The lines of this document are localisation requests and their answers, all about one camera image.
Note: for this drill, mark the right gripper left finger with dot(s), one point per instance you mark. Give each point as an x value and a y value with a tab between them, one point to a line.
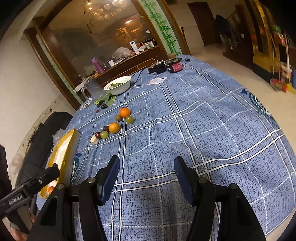
107	179

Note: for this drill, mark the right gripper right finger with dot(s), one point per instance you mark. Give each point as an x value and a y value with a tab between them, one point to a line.
187	179

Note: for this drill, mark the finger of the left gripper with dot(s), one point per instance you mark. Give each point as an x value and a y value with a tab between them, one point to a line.
36	183

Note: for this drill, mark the large orange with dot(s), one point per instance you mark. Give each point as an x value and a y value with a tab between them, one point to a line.
50	189

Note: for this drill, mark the dark red plum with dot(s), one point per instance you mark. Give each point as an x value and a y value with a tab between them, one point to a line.
97	135

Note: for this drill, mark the dark purple plum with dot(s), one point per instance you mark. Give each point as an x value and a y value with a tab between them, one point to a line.
105	128

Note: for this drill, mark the small orange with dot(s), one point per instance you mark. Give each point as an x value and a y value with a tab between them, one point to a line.
114	128

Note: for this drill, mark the green round fruit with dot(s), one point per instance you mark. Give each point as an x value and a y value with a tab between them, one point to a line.
129	119

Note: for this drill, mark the green grape fruit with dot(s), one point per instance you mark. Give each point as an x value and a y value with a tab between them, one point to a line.
104	135

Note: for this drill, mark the person left hand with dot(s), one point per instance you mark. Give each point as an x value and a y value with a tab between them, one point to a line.
19	224

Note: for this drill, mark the yellow foam tray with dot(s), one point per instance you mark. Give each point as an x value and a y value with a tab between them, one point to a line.
63	155

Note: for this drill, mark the brown kiwi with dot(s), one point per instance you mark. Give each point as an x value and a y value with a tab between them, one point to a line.
118	118

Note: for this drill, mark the blue plaid tablecloth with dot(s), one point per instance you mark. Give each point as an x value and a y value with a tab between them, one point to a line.
217	126

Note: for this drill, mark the orange near kiwi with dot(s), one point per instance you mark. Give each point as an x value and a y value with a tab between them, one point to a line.
124	112

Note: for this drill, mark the green leaves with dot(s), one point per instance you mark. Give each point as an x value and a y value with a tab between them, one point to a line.
108	99

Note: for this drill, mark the glass pitcher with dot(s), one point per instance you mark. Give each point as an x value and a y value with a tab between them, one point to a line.
94	89

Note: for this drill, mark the white bowl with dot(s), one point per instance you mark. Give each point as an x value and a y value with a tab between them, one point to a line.
119	85

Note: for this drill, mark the white paper card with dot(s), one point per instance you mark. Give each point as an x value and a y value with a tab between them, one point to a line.
156	81

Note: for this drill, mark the purple thermos bottle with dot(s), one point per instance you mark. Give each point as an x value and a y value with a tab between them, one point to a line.
97	65

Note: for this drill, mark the black red jar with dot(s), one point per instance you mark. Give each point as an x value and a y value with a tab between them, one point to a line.
175	66

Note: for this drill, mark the wooden sideboard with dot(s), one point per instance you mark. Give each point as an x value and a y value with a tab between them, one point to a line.
130	66

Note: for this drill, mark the white plastic bag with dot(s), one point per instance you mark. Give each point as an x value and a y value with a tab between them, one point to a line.
123	52

